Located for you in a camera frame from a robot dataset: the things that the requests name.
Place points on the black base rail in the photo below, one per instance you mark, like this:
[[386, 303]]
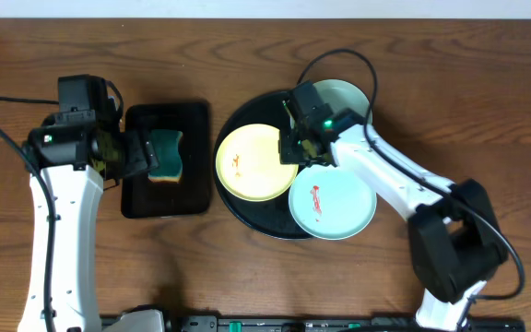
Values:
[[155, 321]]

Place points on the light blue plate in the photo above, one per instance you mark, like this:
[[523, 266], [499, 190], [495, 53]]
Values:
[[330, 203]]

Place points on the light green plate far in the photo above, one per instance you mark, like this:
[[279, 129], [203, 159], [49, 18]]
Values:
[[341, 95]]

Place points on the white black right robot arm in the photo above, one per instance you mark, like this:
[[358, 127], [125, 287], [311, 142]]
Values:
[[455, 242]]

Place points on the black round tray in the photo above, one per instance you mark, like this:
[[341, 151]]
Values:
[[271, 217]]

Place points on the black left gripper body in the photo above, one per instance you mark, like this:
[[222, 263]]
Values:
[[135, 154]]

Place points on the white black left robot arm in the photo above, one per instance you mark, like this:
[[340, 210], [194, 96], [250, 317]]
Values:
[[71, 155]]

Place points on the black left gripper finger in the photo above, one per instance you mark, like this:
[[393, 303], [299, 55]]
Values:
[[147, 145], [140, 166]]

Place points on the black rectangular tray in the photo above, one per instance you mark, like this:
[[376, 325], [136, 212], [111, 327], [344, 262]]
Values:
[[142, 198]]

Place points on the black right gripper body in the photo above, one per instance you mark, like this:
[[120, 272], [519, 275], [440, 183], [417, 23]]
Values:
[[312, 152]]

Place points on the green yellow sponge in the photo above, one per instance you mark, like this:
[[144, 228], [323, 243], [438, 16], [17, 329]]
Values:
[[166, 144]]

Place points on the yellow plate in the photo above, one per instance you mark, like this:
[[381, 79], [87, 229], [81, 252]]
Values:
[[248, 164]]

